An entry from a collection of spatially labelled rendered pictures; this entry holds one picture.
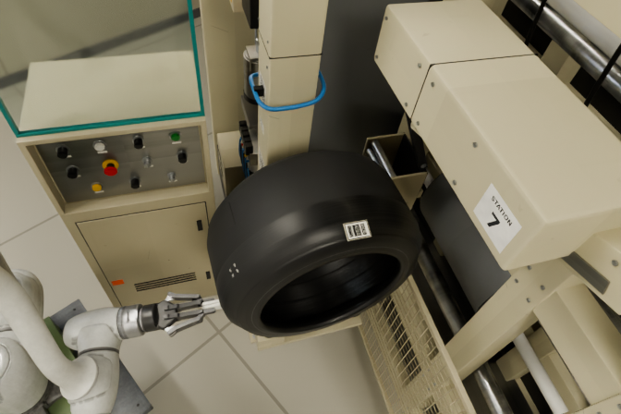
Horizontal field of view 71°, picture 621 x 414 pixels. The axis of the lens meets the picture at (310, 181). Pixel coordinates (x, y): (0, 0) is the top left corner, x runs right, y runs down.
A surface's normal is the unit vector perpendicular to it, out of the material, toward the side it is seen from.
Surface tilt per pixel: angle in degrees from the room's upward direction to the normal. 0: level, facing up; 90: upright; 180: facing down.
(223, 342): 0
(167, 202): 90
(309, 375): 0
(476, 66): 0
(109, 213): 90
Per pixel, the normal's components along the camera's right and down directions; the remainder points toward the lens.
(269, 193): -0.34, -0.48
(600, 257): -0.96, 0.15
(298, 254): -0.01, 0.13
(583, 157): 0.10, -0.63
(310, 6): 0.28, 0.76
